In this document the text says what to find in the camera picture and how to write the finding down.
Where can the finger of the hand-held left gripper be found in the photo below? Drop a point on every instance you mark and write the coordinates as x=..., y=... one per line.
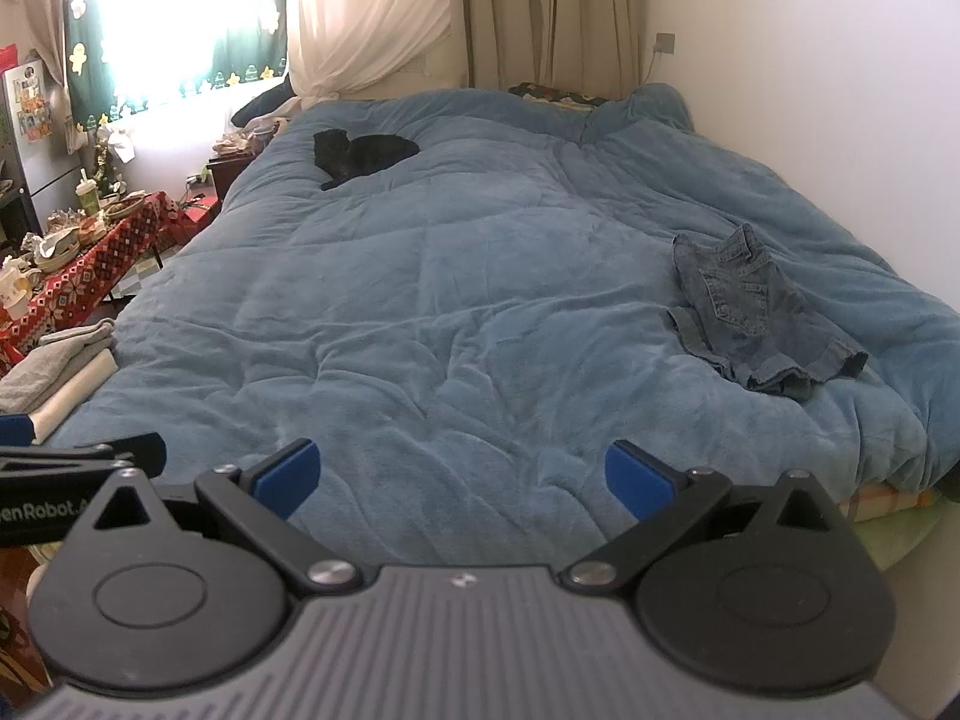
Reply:
x=90, y=459
x=15, y=429

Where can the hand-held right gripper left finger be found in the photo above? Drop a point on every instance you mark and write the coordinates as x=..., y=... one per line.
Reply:
x=289, y=476

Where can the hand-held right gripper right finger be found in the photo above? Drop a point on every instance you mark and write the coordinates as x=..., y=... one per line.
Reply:
x=637, y=480

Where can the blue denim shorts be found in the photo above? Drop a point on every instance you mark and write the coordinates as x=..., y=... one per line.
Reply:
x=750, y=307

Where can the folded grey clothes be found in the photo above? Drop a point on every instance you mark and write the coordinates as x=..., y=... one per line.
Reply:
x=60, y=360

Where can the pile of light clothes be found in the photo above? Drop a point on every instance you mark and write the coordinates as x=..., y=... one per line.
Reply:
x=251, y=136

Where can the folded cream cloth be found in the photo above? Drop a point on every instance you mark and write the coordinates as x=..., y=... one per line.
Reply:
x=79, y=390

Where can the table with red patterned cloth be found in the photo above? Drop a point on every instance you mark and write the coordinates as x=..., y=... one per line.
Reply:
x=97, y=262

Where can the green cup with straw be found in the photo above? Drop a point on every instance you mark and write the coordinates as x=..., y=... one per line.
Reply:
x=88, y=195

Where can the blue fleece blanket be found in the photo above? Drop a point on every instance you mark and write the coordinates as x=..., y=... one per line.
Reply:
x=465, y=300

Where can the striped pastel bedsheet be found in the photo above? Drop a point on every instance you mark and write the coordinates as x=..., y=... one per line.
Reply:
x=892, y=501

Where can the refrigerator with magnets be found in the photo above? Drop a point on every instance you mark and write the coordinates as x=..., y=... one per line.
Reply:
x=34, y=127

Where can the dark wooden nightstand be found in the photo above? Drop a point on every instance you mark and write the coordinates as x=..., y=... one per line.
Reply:
x=229, y=180

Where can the dark pillow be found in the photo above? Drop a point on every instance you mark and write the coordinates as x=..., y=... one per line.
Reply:
x=262, y=105

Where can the green patterned curtain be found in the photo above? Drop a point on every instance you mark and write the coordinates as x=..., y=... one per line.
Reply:
x=240, y=15

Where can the white sheer curtain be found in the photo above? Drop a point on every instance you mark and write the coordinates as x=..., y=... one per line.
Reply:
x=360, y=15

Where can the beige curtain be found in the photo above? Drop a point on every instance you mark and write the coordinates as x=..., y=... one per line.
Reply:
x=555, y=7

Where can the grey wall socket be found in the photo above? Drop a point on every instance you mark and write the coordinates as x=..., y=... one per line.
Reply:
x=664, y=43

